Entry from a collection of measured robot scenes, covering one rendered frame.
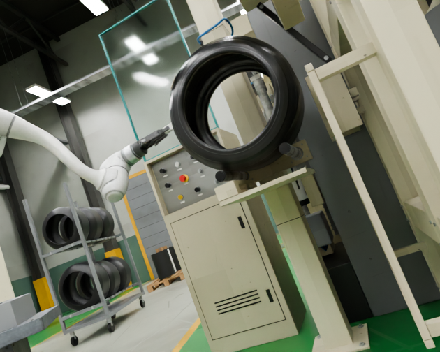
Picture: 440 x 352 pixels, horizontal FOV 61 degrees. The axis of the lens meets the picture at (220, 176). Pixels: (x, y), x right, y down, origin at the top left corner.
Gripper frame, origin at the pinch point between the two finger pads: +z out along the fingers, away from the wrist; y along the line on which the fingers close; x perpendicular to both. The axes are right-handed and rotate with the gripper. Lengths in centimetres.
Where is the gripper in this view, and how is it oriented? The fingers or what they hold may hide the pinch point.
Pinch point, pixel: (170, 127)
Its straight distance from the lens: 173.2
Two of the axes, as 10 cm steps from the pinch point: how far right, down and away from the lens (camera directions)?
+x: 4.8, 8.6, -1.7
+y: 3.3, 0.0, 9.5
